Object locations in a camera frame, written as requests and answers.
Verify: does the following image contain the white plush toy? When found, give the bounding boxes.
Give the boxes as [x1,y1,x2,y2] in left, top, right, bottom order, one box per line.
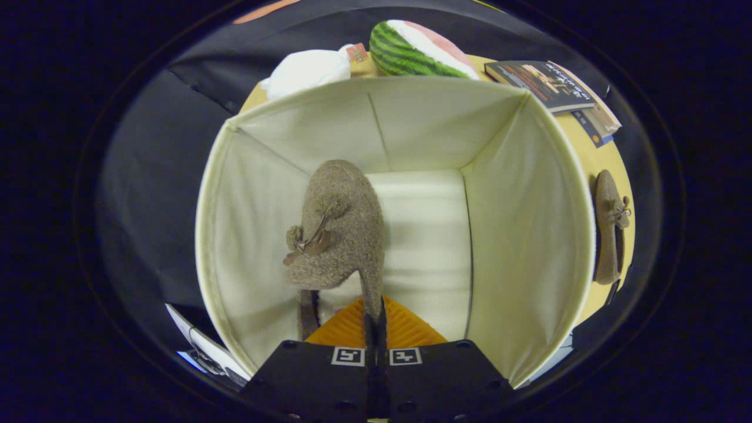
[260,44,370,102]

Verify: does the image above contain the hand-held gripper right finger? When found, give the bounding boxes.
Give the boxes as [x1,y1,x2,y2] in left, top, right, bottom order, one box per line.
[376,296,515,423]

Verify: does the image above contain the cream fabric storage box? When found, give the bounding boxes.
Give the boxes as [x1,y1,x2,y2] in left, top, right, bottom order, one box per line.
[195,75,597,389]

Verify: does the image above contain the watermelon slice plush toy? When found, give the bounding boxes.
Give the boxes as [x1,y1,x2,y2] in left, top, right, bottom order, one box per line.
[369,19,480,80]

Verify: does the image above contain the brown fuzzy shoe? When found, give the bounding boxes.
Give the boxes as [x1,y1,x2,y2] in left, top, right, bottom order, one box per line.
[592,169,633,287]
[283,159,387,343]

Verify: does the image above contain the white paper sheet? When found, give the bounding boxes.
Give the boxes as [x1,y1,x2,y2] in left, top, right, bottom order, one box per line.
[166,303,252,382]

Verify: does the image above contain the black cover book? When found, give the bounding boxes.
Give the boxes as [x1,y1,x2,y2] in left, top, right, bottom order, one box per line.
[485,60,597,114]

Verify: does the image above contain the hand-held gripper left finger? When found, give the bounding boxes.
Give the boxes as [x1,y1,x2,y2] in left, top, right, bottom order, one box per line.
[241,297,377,423]

